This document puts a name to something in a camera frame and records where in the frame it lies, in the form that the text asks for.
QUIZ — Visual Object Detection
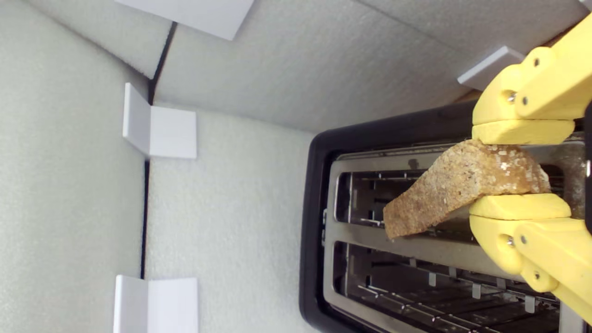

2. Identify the brown bread slice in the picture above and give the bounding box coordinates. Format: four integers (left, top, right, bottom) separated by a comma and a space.
383, 139, 552, 240

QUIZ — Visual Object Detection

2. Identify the black two-slot toaster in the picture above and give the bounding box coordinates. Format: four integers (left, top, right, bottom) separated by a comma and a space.
298, 99, 592, 333

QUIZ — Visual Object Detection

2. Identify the white wall clip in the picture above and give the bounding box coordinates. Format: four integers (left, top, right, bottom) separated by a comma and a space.
457, 45, 525, 91
123, 82, 197, 160
116, 0, 255, 41
113, 275, 199, 333

